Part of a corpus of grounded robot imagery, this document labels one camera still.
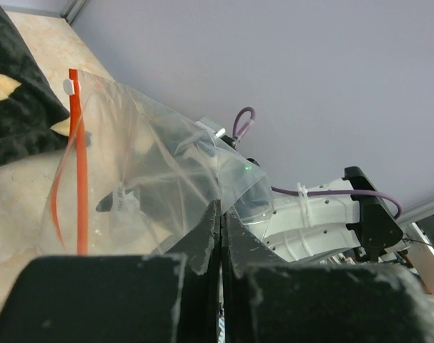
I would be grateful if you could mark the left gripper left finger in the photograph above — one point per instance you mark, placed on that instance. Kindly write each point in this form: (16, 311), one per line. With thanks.
(170, 297)

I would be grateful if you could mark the black flower pattern pillow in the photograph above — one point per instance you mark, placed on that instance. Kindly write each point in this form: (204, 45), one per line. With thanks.
(28, 106)

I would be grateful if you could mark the clear zip top bag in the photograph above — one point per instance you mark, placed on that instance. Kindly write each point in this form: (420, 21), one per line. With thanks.
(136, 176)

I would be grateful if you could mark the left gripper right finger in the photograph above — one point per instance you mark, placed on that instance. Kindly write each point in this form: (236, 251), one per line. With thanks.
(269, 300)

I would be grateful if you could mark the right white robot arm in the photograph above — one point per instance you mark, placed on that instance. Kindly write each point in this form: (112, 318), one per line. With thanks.
(311, 225)

